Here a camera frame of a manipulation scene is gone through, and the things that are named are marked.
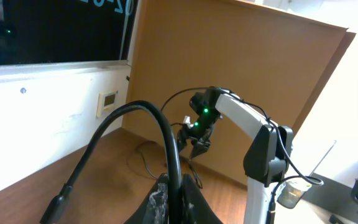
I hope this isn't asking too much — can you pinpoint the wall thermostat panel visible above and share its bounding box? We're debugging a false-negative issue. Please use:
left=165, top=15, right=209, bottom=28
left=96, top=91, right=118, bottom=118

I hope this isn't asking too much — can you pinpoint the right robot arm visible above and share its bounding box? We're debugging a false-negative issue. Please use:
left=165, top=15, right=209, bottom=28
left=177, top=86, right=293, bottom=223

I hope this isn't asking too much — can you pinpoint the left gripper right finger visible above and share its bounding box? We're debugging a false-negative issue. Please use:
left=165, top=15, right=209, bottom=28
left=182, top=174, right=223, bottom=224

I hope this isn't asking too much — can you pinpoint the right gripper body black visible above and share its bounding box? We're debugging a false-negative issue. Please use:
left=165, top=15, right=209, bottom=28
left=177, top=121, right=215, bottom=146

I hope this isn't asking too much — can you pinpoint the black USB cable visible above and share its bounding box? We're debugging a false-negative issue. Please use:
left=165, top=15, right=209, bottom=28
left=126, top=139, right=203, bottom=190
left=39, top=100, right=183, bottom=224

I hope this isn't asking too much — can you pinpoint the dark window pane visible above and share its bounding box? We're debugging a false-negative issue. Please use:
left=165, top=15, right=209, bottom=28
left=0, top=0, right=139, bottom=66

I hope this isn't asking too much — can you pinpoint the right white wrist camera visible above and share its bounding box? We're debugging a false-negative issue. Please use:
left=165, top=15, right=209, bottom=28
left=183, top=116, right=191, bottom=126

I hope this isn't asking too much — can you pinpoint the brown partition board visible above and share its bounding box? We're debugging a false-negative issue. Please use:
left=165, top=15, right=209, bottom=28
left=122, top=0, right=357, bottom=190

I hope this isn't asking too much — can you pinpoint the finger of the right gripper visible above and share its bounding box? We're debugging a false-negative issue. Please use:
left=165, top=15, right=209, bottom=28
left=177, top=136, right=187, bottom=153
left=190, top=144, right=209, bottom=159

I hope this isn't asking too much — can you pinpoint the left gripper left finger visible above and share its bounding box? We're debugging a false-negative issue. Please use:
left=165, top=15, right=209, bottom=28
left=124, top=173, right=168, bottom=224

